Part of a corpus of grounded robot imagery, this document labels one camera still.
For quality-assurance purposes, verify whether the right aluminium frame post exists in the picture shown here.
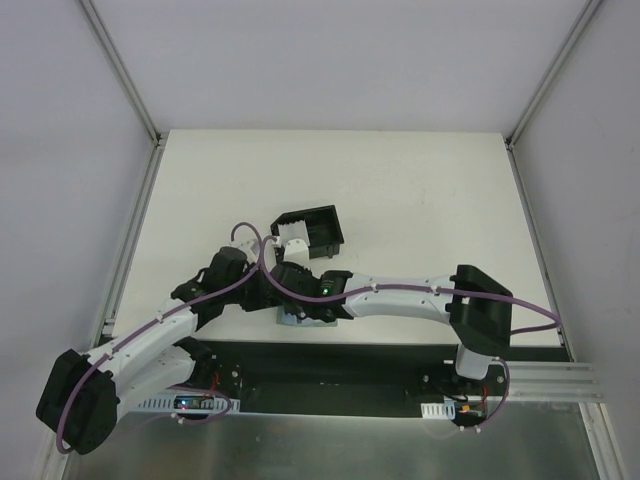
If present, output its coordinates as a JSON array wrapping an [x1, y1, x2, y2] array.
[[505, 0, 606, 151]]

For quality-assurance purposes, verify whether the purple cable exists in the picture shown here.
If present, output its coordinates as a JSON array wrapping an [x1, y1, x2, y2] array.
[[262, 234, 561, 335], [55, 221, 274, 454]]

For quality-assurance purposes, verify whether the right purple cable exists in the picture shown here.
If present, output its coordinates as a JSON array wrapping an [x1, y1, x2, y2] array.
[[262, 234, 561, 335]]

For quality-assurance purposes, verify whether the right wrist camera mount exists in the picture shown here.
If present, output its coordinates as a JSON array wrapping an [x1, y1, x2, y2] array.
[[274, 237, 310, 267]]

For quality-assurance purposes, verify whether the white cable duct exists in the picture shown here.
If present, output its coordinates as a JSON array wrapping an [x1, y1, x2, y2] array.
[[132, 392, 240, 415], [420, 402, 456, 421]]

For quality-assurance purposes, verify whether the right white cable duct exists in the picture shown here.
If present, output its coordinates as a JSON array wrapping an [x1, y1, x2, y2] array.
[[420, 402, 456, 421]]

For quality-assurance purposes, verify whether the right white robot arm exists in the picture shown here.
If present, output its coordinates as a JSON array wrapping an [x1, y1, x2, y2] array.
[[263, 261, 513, 395]]

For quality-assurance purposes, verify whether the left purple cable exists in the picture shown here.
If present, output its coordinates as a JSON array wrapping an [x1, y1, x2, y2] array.
[[55, 221, 274, 454]]

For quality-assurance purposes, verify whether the black plastic card box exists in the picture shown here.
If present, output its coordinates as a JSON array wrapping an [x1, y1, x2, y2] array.
[[270, 204, 344, 259]]

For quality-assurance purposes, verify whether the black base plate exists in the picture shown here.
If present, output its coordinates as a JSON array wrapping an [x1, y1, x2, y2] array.
[[164, 337, 574, 416]]

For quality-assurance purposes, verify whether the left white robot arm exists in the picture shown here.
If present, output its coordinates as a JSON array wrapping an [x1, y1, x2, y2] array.
[[36, 240, 261, 454]]

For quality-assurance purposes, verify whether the left white cable duct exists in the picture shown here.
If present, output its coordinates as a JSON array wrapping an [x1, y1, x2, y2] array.
[[132, 392, 240, 415]]

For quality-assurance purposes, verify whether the aluminium frame post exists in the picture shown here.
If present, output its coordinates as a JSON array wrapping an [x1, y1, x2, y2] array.
[[75, 0, 163, 145], [505, 0, 606, 151]]

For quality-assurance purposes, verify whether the left aluminium frame post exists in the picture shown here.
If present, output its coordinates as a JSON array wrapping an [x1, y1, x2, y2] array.
[[75, 0, 163, 145]]

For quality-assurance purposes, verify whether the green leather card holder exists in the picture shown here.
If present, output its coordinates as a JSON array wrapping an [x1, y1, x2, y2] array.
[[276, 307, 338, 328]]

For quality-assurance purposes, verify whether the aluminium front rail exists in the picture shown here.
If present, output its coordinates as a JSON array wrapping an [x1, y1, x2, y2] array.
[[507, 361, 604, 403]]

